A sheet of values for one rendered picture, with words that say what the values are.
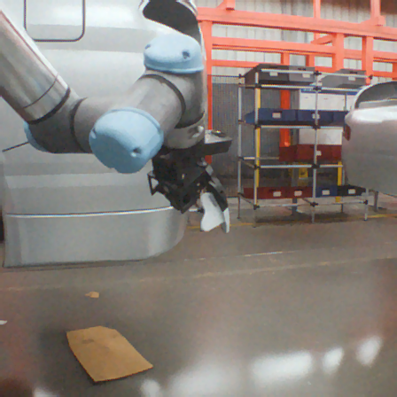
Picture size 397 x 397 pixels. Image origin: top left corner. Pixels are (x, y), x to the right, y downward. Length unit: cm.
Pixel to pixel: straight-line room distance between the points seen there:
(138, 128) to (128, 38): 85
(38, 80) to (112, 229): 83
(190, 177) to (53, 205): 70
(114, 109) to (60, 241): 87
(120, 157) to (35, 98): 13
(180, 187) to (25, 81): 28
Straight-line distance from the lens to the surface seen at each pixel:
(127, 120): 50
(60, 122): 58
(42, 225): 133
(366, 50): 896
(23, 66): 55
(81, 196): 131
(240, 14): 784
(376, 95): 377
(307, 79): 569
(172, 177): 69
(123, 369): 225
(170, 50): 57
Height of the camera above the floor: 113
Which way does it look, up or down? 8 degrees down
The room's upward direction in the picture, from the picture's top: straight up
